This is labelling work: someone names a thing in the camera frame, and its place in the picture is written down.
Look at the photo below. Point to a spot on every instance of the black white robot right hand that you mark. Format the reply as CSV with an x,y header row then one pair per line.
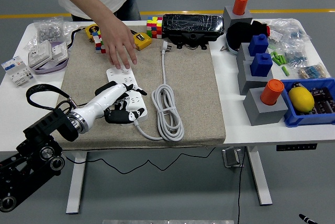
x,y
308,220

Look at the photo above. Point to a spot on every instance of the person's right hand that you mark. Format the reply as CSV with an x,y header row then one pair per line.
x,y
119,43

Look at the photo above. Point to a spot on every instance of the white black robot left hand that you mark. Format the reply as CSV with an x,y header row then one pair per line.
x,y
102,101

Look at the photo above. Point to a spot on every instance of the white power strip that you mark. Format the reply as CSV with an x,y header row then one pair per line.
x,y
115,73

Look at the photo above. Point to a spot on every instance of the person's right forearm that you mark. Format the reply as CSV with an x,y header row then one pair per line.
x,y
86,1

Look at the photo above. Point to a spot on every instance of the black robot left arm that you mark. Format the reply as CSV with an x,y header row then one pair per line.
x,y
39,140

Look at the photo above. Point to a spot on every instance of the colourful puzzle cube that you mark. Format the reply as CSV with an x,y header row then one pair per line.
x,y
154,27
97,42

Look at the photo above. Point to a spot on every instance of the square yellow tape measure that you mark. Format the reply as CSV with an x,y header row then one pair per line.
x,y
143,41

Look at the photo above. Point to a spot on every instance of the round yellow tape measure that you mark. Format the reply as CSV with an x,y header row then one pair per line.
x,y
91,29

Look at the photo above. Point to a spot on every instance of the empty clear plastic bag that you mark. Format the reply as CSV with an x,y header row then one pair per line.
x,y
70,28

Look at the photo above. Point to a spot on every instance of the purple tape roll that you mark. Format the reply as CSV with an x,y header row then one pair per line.
x,y
49,69

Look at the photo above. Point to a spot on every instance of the white table leg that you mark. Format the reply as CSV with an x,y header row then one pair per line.
x,y
260,182
74,187

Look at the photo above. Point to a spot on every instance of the clear bag metal nuts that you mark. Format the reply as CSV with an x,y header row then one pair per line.
x,y
49,31

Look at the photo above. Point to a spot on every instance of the black table control panel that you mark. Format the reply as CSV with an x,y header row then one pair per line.
x,y
295,147

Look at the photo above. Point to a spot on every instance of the black cracked display unit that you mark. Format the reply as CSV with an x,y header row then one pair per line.
x,y
192,23

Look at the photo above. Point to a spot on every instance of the grey-brown fabric mat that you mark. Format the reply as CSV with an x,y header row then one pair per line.
x,y
188,90

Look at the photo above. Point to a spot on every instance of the white circuit breaker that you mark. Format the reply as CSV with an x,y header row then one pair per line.
x,y
15,71

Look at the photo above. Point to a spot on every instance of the blue plastic bin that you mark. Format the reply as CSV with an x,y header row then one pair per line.
x,y
295,120

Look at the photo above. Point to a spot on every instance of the small metal clip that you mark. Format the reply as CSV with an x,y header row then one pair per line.
x,y
223,48

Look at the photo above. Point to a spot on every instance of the white round dish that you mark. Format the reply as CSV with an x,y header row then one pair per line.
x,y
231,50

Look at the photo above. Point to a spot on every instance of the grey square holder block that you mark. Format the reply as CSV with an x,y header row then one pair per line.
x,y
259,114
230,17
242,54
244,84

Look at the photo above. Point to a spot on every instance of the dark circuit boards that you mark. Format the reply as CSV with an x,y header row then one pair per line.
x,y
324,101

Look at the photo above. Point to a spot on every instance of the yellow lemon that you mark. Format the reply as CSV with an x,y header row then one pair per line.
x,y
301,99

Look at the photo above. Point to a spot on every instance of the black fabric bundle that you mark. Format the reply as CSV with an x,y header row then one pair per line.
x,y
239,34

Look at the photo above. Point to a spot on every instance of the orange cylinder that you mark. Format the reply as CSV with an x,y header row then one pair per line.
x,y
240,4
272,91

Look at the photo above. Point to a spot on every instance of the small black clip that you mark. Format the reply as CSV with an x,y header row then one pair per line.
x,y
297,85

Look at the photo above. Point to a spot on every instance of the blue stepped block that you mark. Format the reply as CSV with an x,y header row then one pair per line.
x,y
257,46
261,65

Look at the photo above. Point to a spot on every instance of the clear bag tan resistors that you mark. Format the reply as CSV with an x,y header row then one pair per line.
x,y
312,71

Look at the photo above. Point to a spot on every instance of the red round cap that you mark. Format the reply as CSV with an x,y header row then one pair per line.
x,y
267,29

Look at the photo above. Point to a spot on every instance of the green cylindrical battery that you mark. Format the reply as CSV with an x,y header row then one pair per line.
x,y
285,71
283,60
273,54
275,59
279,60

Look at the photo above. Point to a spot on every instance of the clear bag blue resistors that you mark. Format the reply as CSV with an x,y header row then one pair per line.
x,y
290,31
295,57

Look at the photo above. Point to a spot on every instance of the white wall socket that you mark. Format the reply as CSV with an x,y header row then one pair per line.
x,y
59,50
39,54

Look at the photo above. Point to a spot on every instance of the silver metal bracket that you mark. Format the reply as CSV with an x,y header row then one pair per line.
x,y
231,157

